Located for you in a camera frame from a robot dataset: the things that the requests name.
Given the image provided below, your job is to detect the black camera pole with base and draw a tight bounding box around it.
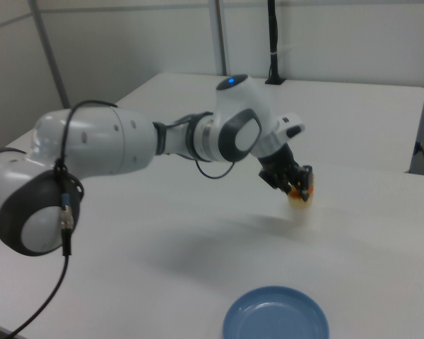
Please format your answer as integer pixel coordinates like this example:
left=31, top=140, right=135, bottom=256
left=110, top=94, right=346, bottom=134
left=264, top=0, right=287, bottom=86

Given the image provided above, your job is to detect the blue round plate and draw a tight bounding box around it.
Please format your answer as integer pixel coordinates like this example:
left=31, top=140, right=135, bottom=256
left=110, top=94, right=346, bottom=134
left=221, top=285, right=330, bottom=339

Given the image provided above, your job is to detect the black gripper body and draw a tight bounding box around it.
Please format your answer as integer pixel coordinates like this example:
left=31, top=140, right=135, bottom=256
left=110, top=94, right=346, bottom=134
left=257, top=143, right=303, bottom=191

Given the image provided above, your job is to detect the thin black pole cable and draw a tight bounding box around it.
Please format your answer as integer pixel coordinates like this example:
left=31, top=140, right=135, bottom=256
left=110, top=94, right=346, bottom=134
left=273, top=10, right=281, bottom=54

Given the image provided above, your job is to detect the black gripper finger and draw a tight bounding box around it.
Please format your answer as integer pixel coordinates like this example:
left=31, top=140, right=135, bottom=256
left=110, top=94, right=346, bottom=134
left=298, top=165, right=317, bottom=203
left=280, top=174, right=295, bottom=196

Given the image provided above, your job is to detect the grey partition corner post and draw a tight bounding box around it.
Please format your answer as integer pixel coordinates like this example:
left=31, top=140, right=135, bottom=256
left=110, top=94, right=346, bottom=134
left=208, top=0, right=231, bottom=77

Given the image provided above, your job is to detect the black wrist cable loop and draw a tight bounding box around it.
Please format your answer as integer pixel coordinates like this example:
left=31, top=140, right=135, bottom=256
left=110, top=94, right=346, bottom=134
left=162, top=111, right=242, bottom=179

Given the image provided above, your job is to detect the orange-topped bread piece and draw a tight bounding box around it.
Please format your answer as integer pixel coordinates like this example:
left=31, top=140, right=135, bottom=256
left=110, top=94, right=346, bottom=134
left=287, top=172, right=318, bottom=210

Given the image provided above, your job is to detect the black arm cable with connector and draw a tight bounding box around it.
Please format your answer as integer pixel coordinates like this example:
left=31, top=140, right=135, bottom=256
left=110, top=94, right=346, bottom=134
left=5, top=100, right=119, bottom=339

